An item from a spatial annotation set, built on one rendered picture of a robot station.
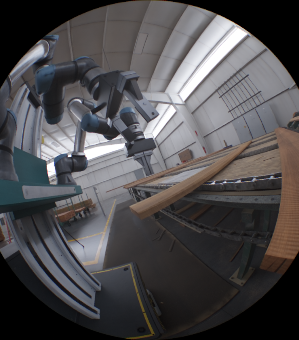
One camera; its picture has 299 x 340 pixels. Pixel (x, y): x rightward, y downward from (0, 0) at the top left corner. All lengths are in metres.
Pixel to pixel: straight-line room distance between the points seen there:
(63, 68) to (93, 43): 5.75
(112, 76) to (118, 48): 5.97
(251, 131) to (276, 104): 2.15
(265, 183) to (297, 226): 0.24
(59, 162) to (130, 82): 0.65
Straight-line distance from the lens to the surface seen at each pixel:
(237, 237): 0.54
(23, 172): 0.60
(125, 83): 0.20
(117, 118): 0.33
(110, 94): 0.24
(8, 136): 0.41
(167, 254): 1.39
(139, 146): 0.43
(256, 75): 6.89
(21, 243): 0.54
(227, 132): 7.12
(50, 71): 0.32
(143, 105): 0.20
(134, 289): 0.82
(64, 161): 0.75
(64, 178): 0.71
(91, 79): 0.30
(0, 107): 0.37
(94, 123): 0.43
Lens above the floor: 0.98
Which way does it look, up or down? 2 degrees up
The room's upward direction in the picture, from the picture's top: 21 degrees counter-clockwise
